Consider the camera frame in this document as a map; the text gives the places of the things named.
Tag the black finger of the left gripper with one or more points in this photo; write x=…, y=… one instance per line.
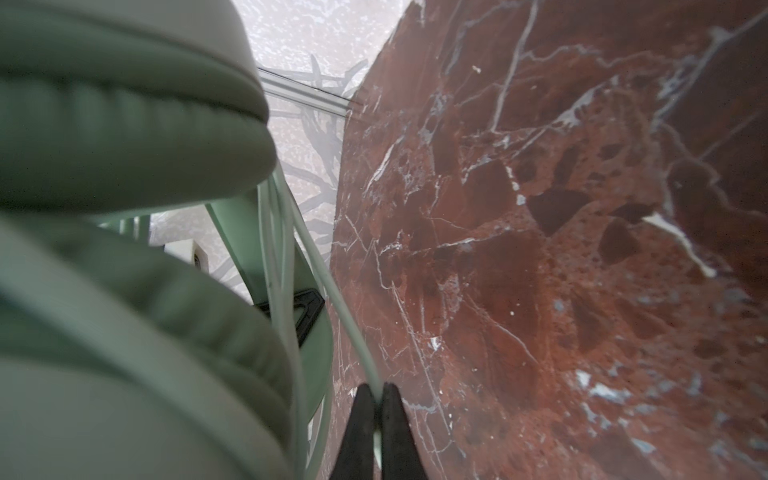
x=308, y=312

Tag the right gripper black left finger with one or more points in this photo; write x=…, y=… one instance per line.
x=356, y=453

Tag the mint green headphones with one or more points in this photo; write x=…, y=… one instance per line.
x=148, y=257

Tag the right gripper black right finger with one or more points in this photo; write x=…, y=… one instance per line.
x=400, y=457

